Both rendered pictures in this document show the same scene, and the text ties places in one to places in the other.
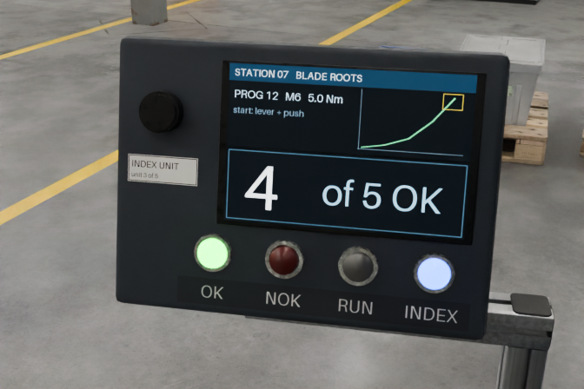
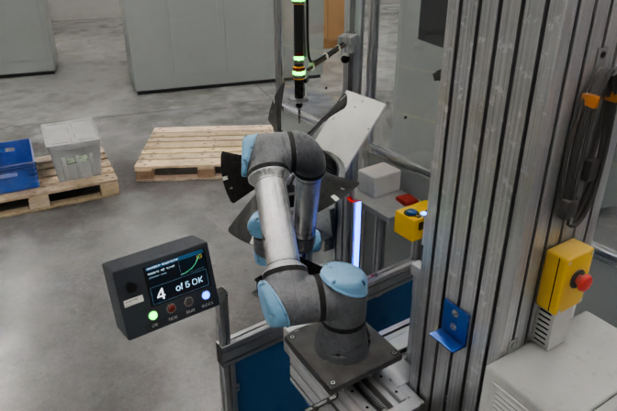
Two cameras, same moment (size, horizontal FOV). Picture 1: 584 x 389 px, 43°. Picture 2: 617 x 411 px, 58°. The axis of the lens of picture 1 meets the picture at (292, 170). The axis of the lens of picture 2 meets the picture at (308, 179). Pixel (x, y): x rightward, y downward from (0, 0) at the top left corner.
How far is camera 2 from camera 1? 1.11 m
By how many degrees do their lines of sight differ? 41
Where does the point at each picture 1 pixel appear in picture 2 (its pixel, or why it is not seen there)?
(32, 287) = not seen: outside the picture
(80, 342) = not seen: outside the picture
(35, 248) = not seen: outside the picture
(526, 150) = (107, 189)
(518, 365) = (222, 306)
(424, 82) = (191, 254)
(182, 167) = (139, 297)
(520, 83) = (91, 151)
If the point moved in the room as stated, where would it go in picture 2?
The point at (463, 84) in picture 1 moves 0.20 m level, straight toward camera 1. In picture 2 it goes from (199, 251) to (230, 289)
